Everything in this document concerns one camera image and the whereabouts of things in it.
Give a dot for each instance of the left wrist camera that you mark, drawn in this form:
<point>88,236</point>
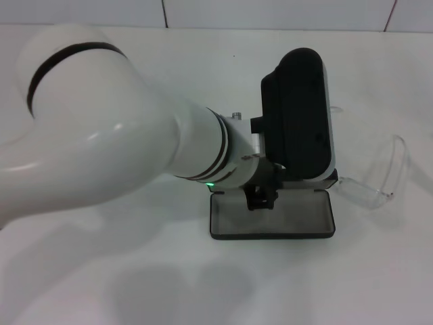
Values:
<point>297,118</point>

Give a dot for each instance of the black glasses case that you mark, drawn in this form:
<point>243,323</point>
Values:
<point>270,216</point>

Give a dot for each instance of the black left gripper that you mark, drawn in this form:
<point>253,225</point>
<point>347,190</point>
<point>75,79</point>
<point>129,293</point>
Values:
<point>267,176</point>

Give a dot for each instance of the clear transparent glasses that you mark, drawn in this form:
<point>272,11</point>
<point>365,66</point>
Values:
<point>358,193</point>

